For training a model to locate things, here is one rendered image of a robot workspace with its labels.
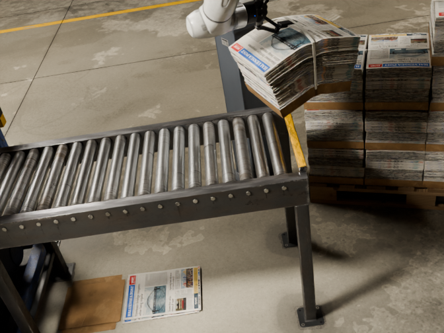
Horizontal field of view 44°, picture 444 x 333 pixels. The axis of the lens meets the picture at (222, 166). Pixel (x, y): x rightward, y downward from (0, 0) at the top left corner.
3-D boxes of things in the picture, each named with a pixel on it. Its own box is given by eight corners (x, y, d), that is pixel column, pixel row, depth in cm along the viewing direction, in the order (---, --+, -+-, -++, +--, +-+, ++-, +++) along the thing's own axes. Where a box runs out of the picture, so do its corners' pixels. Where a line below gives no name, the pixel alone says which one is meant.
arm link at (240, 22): (224, 26, 198) (238, 22, 200) (235, 34, 191) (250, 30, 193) (222, 0, 193) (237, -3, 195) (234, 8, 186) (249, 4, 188)
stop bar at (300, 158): (290, 110, 235) (289, 106, 233) (308, 170, 199) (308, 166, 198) (282, 111, 235) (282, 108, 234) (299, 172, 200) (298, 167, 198)
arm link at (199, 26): (230, 38, 196) (240, 18, 184) (190, 48, 191) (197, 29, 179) (219, 12, 198) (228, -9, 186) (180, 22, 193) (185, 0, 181)
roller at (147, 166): (156, 137, 243) (154, 128, 240) (151, 205, 205) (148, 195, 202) (146, 139, 243) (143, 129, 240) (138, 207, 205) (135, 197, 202)
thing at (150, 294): (200, 265, 279) (199, 264, 278) (201, 310, 256) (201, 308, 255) (129, 276, 281) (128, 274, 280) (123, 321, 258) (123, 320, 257)
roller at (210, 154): (216, 122, 240) (205, 118, 238) (221, 188, 201) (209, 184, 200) (211, 131, 242) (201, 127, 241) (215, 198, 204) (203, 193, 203)
